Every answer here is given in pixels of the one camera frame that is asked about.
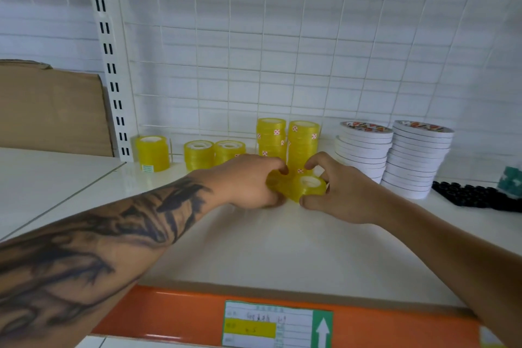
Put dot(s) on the person's right hand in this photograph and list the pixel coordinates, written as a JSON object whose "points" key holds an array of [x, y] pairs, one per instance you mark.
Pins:
{"points": [[352, 197]]}

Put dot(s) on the person's left hand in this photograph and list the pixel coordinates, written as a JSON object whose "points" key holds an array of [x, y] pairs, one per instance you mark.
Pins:
{"points": [[238, 180]]}

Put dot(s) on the person's right thumb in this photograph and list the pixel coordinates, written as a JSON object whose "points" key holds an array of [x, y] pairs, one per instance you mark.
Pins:
{"points": [[312, 203]]}

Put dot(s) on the person's left thumb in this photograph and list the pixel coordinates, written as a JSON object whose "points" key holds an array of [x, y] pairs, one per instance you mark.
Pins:
{"points": [[274, 200]]}

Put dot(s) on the yellow tape roll pack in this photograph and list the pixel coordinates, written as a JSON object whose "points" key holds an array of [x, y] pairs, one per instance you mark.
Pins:
{"points": [[304, 186]]}

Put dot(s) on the person's right forearm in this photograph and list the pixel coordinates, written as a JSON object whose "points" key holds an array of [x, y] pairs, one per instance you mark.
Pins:
{"points": [[461, 262]]}

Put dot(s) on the person's left forearm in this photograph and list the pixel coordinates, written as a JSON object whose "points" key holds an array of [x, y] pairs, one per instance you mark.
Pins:
{"points": [[93, 254]]}

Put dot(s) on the tall stack of yellow tapes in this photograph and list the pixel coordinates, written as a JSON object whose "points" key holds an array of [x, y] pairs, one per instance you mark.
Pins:
{"points": [[271, 137], [303, 142]]}

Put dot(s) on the short yellow tape roll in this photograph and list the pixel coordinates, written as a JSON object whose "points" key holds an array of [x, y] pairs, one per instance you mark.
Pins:
{"points": [[198, 155], [229, 150]]}

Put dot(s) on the stack of white tape rolls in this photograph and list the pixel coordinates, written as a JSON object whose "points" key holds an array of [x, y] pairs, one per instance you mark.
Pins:
{"points": [[363, 148], [418, 160]]}

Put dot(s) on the green and yellow price label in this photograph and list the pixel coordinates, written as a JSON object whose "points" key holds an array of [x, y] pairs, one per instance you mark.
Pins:
{"points": [[277, 325]]}

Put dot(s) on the labelled yellow tape stack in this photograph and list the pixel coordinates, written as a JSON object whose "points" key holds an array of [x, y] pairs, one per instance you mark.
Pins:
{"points": [[153, 154]]}

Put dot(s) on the orange shelf edge strip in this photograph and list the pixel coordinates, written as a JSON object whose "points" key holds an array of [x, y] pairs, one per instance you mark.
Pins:
{"points": [[171, 313]]}

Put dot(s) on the row of small black rolls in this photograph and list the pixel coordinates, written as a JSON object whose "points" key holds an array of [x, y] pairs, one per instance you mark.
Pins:
{"points": [[473, 196]]}

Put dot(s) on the teal patterned packet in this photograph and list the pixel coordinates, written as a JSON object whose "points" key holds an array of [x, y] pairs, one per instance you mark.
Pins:
{"points": [[512, 181]]}

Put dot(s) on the white slotted shelf upright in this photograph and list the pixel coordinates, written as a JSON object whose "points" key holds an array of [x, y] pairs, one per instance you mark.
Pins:
{"points": [[109, 54]]}

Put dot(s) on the brown cardboard sheet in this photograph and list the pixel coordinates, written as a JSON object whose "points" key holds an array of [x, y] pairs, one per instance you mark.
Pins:
{"points": [[49, 109]]}

